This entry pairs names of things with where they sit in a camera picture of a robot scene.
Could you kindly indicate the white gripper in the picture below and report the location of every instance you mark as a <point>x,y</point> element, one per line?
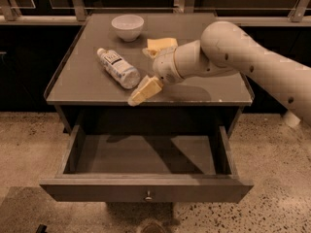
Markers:
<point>164,66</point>

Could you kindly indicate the clear plastic water bottle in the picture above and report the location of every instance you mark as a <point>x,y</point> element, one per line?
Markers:
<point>119,69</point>

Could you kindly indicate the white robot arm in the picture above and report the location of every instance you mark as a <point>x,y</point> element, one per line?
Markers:
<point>225,48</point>

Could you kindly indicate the grey cabinet with top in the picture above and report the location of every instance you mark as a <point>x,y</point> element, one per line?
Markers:
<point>80,80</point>

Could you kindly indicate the open grey top drawer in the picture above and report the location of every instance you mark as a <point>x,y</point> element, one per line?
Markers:
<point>122,168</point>

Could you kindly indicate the metal drawer knob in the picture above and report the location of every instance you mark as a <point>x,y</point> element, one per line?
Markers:
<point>148,197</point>

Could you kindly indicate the yellow sponge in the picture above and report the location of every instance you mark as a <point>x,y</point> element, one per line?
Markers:
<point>162,43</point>

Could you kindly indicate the white ceramic bowl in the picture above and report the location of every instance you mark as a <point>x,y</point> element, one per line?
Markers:
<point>128,27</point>

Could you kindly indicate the metal window railing frame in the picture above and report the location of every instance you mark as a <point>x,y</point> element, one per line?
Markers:
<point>243,12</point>

